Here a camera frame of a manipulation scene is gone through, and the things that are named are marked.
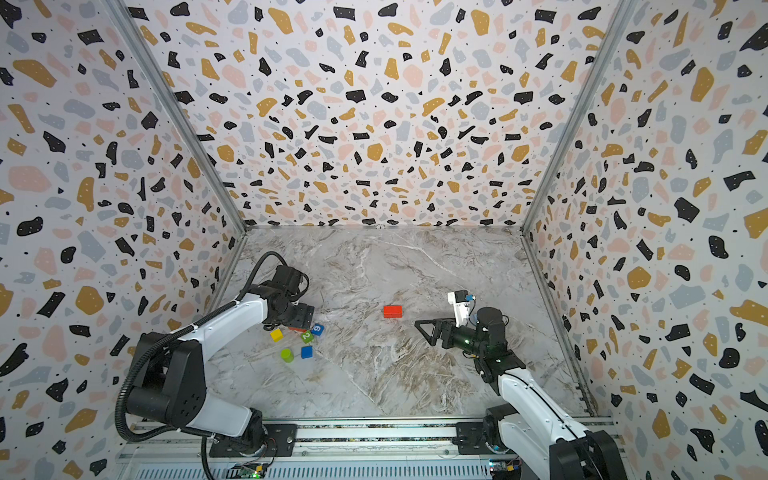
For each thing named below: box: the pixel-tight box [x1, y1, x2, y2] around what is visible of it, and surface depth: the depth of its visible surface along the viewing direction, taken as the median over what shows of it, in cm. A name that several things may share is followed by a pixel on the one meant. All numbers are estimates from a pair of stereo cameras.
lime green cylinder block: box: [279, 348, 295, 363], surface depth 88 cm
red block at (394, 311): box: [383, 305, 403, 319], surface depth 99 cm
